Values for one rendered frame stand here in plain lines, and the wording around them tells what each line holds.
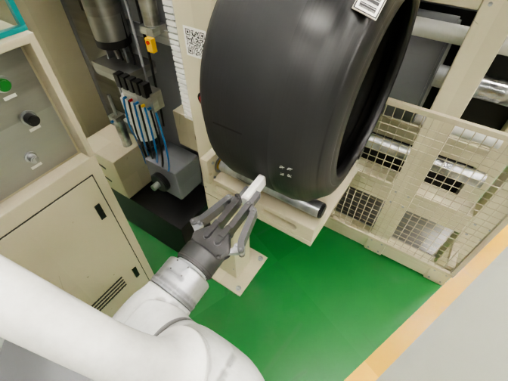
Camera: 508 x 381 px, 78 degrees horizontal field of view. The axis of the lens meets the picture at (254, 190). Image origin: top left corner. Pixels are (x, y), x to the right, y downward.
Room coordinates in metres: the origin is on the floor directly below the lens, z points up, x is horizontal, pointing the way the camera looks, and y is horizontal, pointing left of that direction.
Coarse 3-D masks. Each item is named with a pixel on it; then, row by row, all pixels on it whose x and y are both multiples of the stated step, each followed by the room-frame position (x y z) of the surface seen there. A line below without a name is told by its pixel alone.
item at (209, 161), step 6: (210, 150) 0.71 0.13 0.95; (204, 156) 0.68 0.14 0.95; (210, 156) 0.68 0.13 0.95; (216, 156) 0.70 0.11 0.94; (204, 162) 0.67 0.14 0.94; (210, 162) 0.67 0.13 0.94; (216, 162) 0.69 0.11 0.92; (204, 168) 0.67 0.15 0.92; (210, 168) 0.67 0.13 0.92; (216, 168) 0.69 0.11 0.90; (204, 174) 0.67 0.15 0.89; (210, 174) 0.67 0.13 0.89; (216, 174) 0.69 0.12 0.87; (204, 180) 0.67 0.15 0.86; (210, 180) 0.66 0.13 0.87
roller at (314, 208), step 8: (224, 168) 0.68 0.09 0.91; (232, 176) 0.66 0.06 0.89; (240, 176) 0.64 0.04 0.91; (272, 192) 0.58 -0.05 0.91; (288, 200) 0.55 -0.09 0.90; (296, 200) 0.54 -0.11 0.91; (312, 200) 0.54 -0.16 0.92; (304, 208) 0.53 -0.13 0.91; (312, 208) 0.52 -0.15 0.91; (320, 208) 0.52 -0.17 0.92; (320, 216) 0.50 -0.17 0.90
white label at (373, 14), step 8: (360, 0) 0.51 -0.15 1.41; (368, 0) 0.51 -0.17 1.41; (376, 0) 0.51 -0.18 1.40; (384, 0) 0.51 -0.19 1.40; (352, 8) 0.50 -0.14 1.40; (360, 8) 0.50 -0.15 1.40; (368, 8) 0.50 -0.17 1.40; (376, 8) 0.50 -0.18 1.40; (368, 16) 0.49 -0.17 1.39; (376, 16) 0.49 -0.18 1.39
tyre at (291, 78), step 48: (240, 0) 0.58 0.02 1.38; (288, 0) 0.54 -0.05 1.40; (336, 0) 0.51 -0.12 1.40; (240, 48) 0.53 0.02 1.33; (288, 48) 0.49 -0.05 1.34; (336, 48) 0.47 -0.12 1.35; (384, 48) 0.89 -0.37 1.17; (240, 96) 0.49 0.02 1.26; (288, 96) 0.45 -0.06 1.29; (336, 96) 0.44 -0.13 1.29; (384, 96) 0.78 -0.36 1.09; (240, 144) 0.48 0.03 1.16; (288, 144) 0.42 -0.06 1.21; (336, 144) 0.45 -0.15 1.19; (288, 192) 0.45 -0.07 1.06
